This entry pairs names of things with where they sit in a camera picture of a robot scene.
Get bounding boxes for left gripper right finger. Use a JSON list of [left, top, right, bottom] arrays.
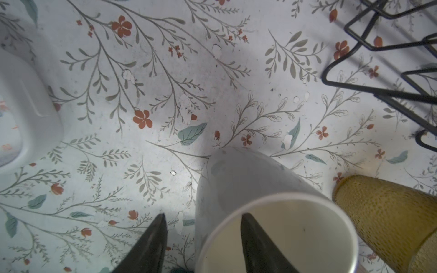
[[240, 213, 298, 273]]

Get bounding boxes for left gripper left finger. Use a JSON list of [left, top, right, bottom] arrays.
[[112, 213, 168, 273]]

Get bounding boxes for grey mug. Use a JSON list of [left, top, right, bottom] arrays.
[[195, 147, 358, 273]]

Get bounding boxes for black wire dish rack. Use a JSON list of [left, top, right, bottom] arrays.
[[320, 1, 437, 152]]

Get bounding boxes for amber textured glass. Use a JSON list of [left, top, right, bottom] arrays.
[[332, 175, 437, 273]]

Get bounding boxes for white square clock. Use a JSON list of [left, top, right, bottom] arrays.
[[1, 50, 63, 174]]

